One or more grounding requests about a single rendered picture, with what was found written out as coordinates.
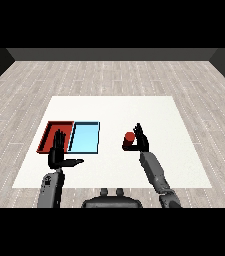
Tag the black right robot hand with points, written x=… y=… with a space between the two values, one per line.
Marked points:
x=143 y=141

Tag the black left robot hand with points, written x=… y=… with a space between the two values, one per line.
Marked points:
x=56 y=156

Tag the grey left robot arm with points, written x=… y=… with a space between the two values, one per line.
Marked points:
x=51 y=188

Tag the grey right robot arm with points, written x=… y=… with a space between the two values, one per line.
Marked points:
x=157 y=178

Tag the small red can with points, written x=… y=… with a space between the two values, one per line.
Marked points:
x=129 y=139

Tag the red shallow open box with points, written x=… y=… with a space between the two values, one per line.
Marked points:
x=49 y=137

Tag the light blue shallow open box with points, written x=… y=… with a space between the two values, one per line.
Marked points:
x=84 y=137

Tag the dark grey robot body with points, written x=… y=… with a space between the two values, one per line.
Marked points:
x=112 y=200

